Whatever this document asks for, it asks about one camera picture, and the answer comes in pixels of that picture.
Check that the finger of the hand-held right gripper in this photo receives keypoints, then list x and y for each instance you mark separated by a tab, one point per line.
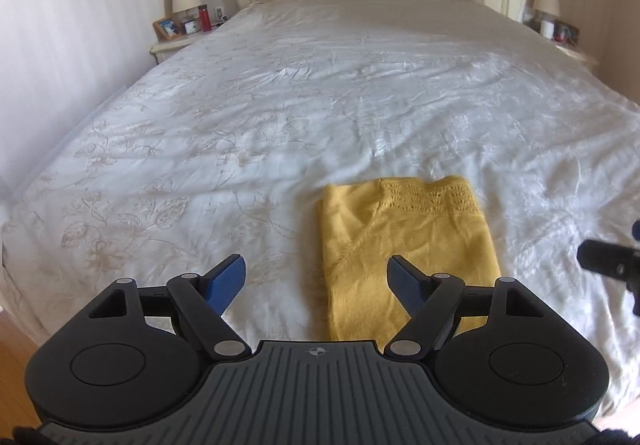
636	230
607	259

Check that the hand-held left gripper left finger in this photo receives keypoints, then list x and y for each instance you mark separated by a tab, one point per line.
227	282

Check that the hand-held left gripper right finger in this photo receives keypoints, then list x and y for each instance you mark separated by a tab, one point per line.
405	284

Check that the yellow knit sweater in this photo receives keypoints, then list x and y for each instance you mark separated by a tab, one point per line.
400	235

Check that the white embroidered bedspread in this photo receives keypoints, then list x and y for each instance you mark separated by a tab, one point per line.
250	100

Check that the cream nightstand with white cup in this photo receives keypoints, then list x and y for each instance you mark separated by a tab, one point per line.
575	55

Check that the white cup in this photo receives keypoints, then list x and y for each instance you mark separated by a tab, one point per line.
547	29

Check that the red bottle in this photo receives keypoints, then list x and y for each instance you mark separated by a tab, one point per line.
202	19

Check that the cream nightstand with photo frame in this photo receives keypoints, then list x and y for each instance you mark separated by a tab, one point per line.
170	47

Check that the wooden photo frame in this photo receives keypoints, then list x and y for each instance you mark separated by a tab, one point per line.
167	28

